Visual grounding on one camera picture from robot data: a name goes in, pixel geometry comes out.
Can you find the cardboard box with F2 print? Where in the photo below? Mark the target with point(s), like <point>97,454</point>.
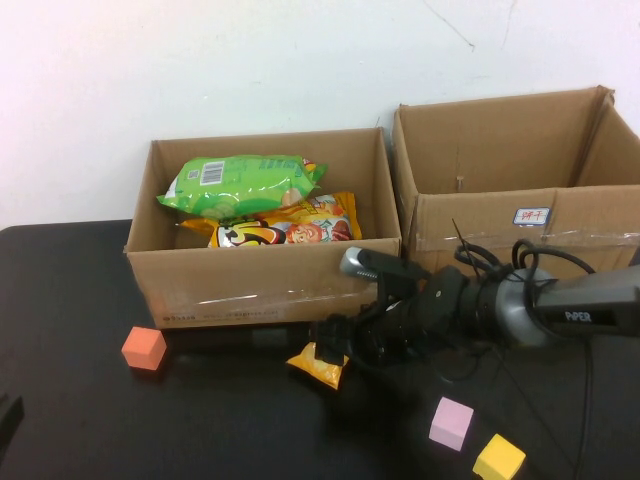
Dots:
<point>225,280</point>

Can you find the green chip bag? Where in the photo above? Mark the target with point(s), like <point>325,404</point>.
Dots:
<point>240,190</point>

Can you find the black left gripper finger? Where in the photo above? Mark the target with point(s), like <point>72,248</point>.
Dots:
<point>11,417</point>

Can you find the white handwritten label sticker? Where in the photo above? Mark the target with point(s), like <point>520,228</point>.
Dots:
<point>531,216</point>

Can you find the small yellow chip bag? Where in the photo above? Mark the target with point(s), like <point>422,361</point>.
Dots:
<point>320,372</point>

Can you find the pink foam cube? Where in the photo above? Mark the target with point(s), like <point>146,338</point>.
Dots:
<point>450,422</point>

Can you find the orange foam cube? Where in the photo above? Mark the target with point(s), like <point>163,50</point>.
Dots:
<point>142,347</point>

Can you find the orange cartoon snack bag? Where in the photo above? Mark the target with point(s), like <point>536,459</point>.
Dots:
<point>300,230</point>

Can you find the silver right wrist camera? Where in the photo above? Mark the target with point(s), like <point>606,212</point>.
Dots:
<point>360,260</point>

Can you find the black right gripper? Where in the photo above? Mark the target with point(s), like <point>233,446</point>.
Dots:
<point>425,320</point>

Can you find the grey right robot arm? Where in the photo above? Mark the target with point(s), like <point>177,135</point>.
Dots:
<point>575,300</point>

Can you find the yellow foam cube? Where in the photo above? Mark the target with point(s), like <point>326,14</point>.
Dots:
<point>497,457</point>

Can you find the cardboard box with white label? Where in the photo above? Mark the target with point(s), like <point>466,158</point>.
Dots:
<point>475,150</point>

